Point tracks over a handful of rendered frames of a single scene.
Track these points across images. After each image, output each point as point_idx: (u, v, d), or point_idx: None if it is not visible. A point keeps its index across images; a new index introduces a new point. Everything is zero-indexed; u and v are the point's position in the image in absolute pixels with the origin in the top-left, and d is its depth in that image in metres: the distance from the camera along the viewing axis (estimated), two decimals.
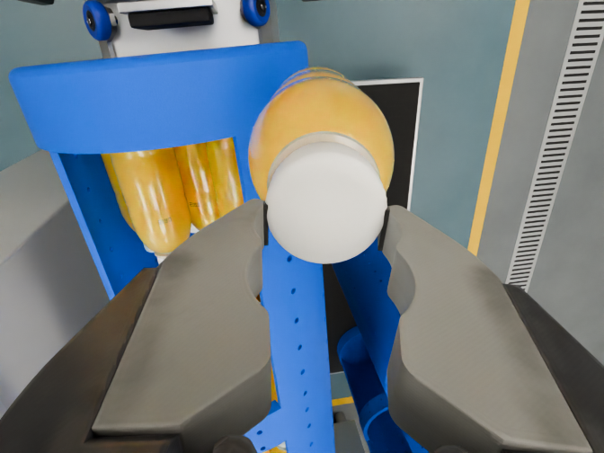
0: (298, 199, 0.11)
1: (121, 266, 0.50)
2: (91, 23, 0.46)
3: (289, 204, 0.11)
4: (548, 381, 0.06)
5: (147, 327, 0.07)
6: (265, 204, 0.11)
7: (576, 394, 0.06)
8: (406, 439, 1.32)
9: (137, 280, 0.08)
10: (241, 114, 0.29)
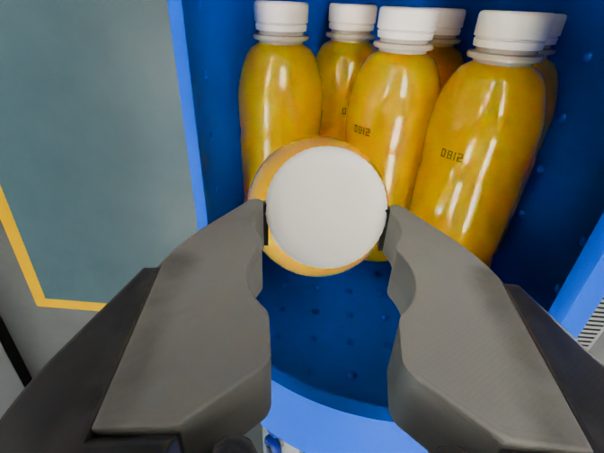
0: (299, 192, 0.11)
1: None
2: None
3: (290, 199, 0.11)
4: (548, 381, 0.06)
5: (147, 327, 0.07)
6: (265, 204, 0.11)
7: (577, 394, 0.06)
8: None
9: (137, 280, 0.08)
10: None
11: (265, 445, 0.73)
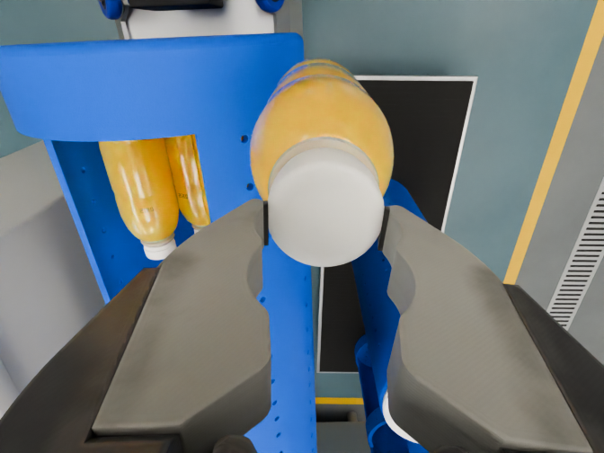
0: None
1: (114, 248, 0.51)
2: (102, 2, 0.45)
3: None
4: (548, 381, 0.06)
5: (147, 327, 0.07)
6: (265, 204, 0.11)
7: (576, 394, 0.06)
8: None
9: (137, 280, 0.08)
10: (202, 111, 0.27)
11: None
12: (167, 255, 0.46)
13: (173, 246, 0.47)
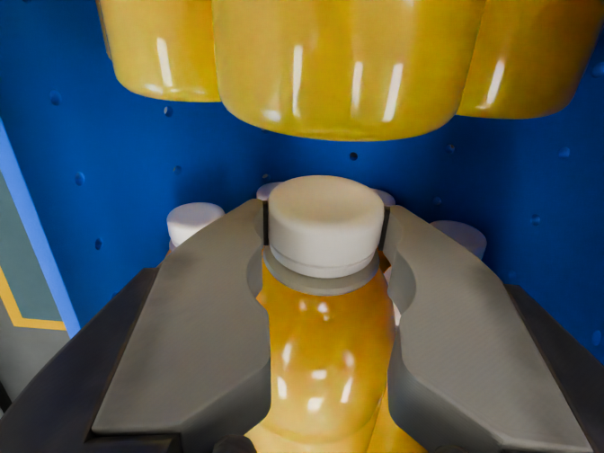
0: None
1: None
2: None
3: None
4: (549, 381, 0.06)
5: (147, 327, 0.07)
6: (265, 204, 0.11)
7: (577, 394, 0.06)
8: None
9: (137, 280, 0.08)
10: None
11: None
12: None
13: None
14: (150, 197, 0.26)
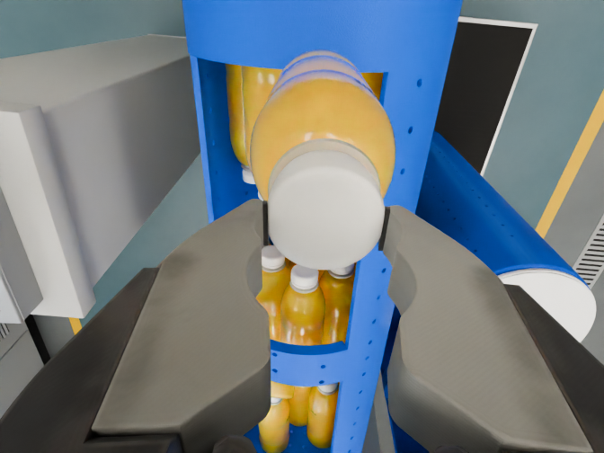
0: None
1: (220, 190, 0.54)
2: None
3: None
4: (549, 381, 0.06)
5: (147, 327, 0.07)
6: (264, 204, 0.11)
7: (577, 394, 0.06)
8: None
9: (137, 280, 0.08)
10: (399, 50, 0.30)
11: None
12: None
13: None
14: None
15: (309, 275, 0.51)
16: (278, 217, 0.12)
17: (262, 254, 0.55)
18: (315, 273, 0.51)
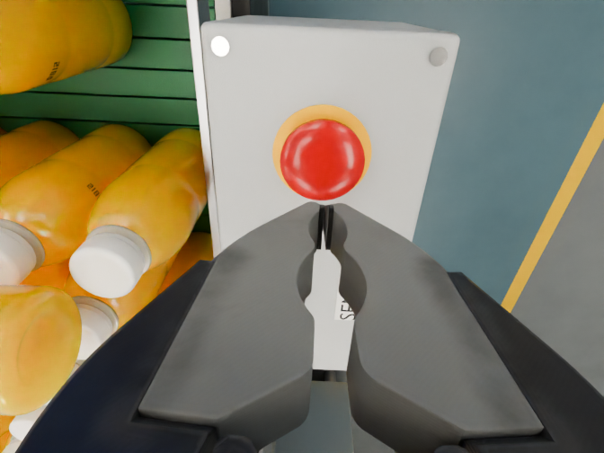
0: None
1: None
2: None
3: None
4: (498, 364, 0.07)
5: (198, 318, 0.07)
6: (322, 208, 0.11)
7: (523, 372, 0.06)
8: None
9: (193, 271, 0.08)
10: None
11: None
12: None
13: None
14: None
15: None
16: None
17: None
18: None
